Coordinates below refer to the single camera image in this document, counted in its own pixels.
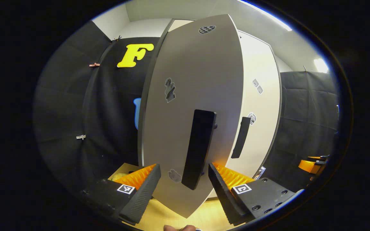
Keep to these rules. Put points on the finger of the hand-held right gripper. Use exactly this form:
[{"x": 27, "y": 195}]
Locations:
[
  {"x": 307, "y": 166},
  {"x": 316, "y": 158}
]

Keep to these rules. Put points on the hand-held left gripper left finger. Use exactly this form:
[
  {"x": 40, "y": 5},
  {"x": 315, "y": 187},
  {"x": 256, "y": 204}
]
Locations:
[{"x": 145, "y": 194}]

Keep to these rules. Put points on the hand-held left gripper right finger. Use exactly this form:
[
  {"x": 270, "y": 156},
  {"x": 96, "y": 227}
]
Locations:
[{"x": 223, "y": 195}]

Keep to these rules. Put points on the white cabinet door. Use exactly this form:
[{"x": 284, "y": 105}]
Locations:
[
  {"x": 262, "y": 128},
  {"x": 185, "y": 64}
]

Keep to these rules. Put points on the yellow round object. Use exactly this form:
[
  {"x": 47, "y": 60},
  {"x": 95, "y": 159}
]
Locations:
[{"x": 119, "y": 176}]

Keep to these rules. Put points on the small printed box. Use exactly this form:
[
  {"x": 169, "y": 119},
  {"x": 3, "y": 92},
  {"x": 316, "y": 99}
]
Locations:
[{"x": 260, "y": 172}]

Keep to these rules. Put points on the white clip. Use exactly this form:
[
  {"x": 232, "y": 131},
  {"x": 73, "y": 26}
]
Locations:
[{"x": 81, "y": 137}]

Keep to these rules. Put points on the small ceiling light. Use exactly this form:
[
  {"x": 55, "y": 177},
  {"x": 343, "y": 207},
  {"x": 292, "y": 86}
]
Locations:
[{"x": 321, "y": 65}]

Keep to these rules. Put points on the black backdrop cloth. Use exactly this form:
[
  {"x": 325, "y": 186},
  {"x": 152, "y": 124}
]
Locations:
[{"x": 66, "y": 106}]

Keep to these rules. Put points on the pink clip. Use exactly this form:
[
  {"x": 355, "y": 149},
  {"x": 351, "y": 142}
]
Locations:
[{"x": 94, "y": 64}]

